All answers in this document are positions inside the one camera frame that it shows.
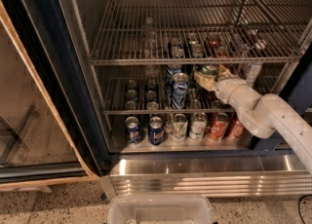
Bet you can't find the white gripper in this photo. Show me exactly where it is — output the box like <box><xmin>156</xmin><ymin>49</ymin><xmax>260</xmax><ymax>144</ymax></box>
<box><xmin>194</xmin><ymin>65</ymin><xmax>246</xmax><ymax>103</ymax></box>

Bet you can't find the green soda can shelf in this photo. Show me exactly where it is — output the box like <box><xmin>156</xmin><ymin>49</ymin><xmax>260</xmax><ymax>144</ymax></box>
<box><xmin>195</xmin><ymin>64</ymin><xmax>217</xmax><ymax>75</ymax></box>

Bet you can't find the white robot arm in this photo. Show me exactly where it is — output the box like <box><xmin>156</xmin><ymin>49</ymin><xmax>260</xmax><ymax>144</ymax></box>
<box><xmin>194</xmin><ymin>71</ymin><xmax>312</xmax><ymax>173</ymax></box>

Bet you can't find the front blue Pepsi can middle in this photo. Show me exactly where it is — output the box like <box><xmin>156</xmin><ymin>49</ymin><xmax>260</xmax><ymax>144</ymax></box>
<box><xmin>171</xmin><ymin>72</ymin><xmax>189</xmax><ymax>109</ymax></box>

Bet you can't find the blue pepsi can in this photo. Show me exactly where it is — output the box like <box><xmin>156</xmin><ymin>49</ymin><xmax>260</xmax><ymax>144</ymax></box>
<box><xmin>148</xmin><ymin>116</ymin><xmax>164</xmax><ymax>145</ymax></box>
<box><xmin>125</xmin><ymin>116</ymin><xmax>141</xmax><ymax>145</ymax></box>
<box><xmin>165</xmin><ymin>64</ymin><xmax>183</xmax><ymax>90</ymax></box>
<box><xmin>171</xmin><ymin>72</ymin><xmax>189</xmax><ymax>109</ymax></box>

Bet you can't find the white blue can middle shelf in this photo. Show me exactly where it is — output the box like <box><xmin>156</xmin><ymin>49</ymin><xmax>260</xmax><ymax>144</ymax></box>
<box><xmin>244</xmin><ymin>63</ymin><xmax>262</xmax><ymax>88</ymax></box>

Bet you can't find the rear blue Pepsi can middle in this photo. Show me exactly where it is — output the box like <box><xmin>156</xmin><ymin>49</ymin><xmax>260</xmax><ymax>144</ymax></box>
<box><xmin>165</xmin><ymin>64</ymin><xmax>183</xmax><ymax>90</ymax></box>

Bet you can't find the left red can bottom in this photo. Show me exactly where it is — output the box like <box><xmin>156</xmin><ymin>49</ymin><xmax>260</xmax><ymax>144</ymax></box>
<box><xmin>209</xmin><ymin>112</ymin><xmax>229</xmax><ymax>141</ymax></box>

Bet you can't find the red can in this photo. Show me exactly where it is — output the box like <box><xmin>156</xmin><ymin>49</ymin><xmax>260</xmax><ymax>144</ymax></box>
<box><xmin>209</xmin><ymin>112</ymin><xmax>229</xmax><ymax>141</ymax></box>
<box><xmin>227</xmin><ymin>117</ymin><xmax>245</xmax><ymax>140</ymax></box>

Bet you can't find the right red can bottom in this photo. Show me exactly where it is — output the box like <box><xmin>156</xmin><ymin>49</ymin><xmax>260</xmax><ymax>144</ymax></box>
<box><xmin>227</xmin><ymin>117</ymin><xmax>245</xmax><ymax>140</ymax></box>

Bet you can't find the left green white can bottom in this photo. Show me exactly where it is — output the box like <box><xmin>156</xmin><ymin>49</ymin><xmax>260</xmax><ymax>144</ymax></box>
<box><xmin>171</xmin><ymin>114</ymin><xmax>188</xmax><ymax>142</ymax></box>

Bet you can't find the right blue Pepsi can bottom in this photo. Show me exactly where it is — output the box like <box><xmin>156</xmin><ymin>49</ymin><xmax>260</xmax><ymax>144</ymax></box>
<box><xmin>148</xmin><ymin>116</ymin><xmax>164</xmax><ymax>145</ymax></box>

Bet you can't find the left blue Pepsi can bottom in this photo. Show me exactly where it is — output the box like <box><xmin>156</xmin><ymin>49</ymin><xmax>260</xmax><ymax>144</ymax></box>
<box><xmin>125</xmin><ymin>116</ymin><xmax>141</xmax><ymax>145</ymax></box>

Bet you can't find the stainless steel fridge base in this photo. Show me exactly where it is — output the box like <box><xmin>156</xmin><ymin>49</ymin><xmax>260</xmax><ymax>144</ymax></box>
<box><xmin>99</xmin><ymin>155</ymin><xmax>312</xmax><ymax>200</ymax></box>

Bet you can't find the glass fridge door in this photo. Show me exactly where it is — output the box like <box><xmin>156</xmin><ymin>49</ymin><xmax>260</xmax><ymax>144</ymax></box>
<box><xmin>0</xmin><ymin>0</ymin><xmax>107</xmax><ymax>191</ymax></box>

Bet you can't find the clear plastic bottle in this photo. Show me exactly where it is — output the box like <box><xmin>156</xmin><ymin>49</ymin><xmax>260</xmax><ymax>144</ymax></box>
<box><xmin>143</xmin><ymin>17</ymin><xmax>160</xmax><ymax>78</ymax></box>

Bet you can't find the clear plastic bin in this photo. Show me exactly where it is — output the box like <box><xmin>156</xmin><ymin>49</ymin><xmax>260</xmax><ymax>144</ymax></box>
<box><xmin>107</xmin><ymin>195</ymin><xmax>214</xmax><ymax>224</ymax></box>

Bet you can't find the upper wire fridge shelf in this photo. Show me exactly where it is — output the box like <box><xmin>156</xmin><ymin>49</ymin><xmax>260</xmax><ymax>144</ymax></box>
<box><xmin>89</xmin><ymin>0</ymin><xmax>311</xmax><ymax>66</ymax></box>

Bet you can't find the wire fridge shelf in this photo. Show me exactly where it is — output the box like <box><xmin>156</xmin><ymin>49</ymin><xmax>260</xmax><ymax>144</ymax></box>
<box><xmin>89</xmin><ymin>0</ymin><xmax>311</xmax><ymax>66</ymax></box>
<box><xmin>103</xmin><ymin>67</ymin><xmax>234</xmax><ymax>115</ymax></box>

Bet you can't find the middle wire fridge shelf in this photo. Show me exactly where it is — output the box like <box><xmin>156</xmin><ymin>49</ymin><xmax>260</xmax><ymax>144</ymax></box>
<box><xmin>103</xmin><ymin>67</ymin><xmax>234</xmax><ymax>115</ymax></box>

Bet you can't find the black cable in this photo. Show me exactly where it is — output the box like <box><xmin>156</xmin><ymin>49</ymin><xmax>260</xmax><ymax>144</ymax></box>
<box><xmin>297</xmin><ymin>194</ymin><xmax>312</xmax><ymax>224</ymax></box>

